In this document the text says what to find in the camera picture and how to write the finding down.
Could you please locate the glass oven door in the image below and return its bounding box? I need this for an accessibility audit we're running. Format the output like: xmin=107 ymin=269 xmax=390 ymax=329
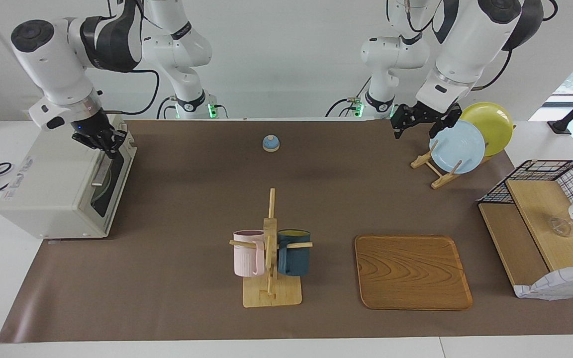
xmin=89 ymin=127 xmax=138 ymax=235

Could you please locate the wooden mug rack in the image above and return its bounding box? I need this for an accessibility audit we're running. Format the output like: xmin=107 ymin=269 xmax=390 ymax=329
xmin=229 ymin=188 xmax=313 ymax=308

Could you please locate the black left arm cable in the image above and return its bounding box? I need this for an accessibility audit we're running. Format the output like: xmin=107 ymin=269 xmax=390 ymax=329
xmin=471 ymin=0 xmax=559 ymax=92

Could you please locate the light blue plate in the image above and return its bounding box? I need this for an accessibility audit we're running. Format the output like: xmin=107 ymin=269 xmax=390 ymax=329
xmin=429 ymin=120 xmax=486 ymax=174

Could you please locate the clear glass cup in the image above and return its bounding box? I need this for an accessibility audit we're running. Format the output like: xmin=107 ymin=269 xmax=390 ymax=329
xmin=548 ymin=214 xmax=573 ymax=238

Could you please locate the black right base cable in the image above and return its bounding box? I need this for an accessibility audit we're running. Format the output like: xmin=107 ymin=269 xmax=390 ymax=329
xmin=156 ymin=96 xmax=178 ymax=120

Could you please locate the light wooden shelf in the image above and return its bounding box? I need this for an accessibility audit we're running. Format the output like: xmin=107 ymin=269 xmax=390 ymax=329
xmin=478 ymin=179 xmax=573 ymax=294

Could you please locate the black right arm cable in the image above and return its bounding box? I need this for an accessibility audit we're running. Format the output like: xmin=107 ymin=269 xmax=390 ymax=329
xmin=105 ymin=69 xmax=161 ymax=116

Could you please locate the black wire basket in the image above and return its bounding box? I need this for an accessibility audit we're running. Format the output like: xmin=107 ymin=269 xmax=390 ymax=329
xmin=478 ymin=160 xmax=573 ymax=249

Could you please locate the brown wooden tray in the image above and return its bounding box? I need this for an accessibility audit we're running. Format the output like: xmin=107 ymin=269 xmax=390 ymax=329
xmin=355 ymin=235 xmax=474 ymax=311

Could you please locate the brown table mat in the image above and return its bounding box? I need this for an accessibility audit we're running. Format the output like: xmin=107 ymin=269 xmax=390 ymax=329
xmin=0 ymin=119 xmax=573 ymax=344

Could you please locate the dark blue mug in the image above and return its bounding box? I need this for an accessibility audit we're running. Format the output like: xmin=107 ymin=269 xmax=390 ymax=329
xmin=277 ymin=229 xmax=312 ymax=277

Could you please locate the black base cable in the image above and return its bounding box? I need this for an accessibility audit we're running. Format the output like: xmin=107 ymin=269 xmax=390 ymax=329
xmin=156 ymin=96 xmax=178 ymax=120
xmin=326 ymin=77 xmax=372 ymax=118

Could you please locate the white checked cloth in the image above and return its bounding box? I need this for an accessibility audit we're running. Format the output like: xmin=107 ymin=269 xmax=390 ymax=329
xmin=513 ymin=263 xmax=573 ymax=301

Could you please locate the wooden plate rack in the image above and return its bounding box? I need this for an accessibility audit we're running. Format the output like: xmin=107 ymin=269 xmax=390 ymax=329
xmin=411 ymin=124 xmax=516 ymax=189

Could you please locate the pink mug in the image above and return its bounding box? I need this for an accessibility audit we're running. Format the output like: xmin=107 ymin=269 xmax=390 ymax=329
xmin=233 ymin=230 xmax=266 ymax=277

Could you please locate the black left base cable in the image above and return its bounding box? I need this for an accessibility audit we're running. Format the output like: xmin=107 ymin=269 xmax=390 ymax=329
xmin=326 ymin=77 xmax=372 ymax=118

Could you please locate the white toaster oven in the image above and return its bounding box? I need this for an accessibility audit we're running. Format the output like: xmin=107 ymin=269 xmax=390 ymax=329
xmin=0 ymin=114 xmax=138 ymax=239

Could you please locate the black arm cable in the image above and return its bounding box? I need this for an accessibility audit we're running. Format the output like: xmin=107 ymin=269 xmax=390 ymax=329
xmin=471 ymin=0 xmax=559 ymax=92
xmin=105 ymin=69 xmax=161 ymax=116

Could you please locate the yellow plate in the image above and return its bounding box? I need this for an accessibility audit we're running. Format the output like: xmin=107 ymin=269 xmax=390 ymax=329
xmin=460 ymin=102 xmax=514 ymax=157

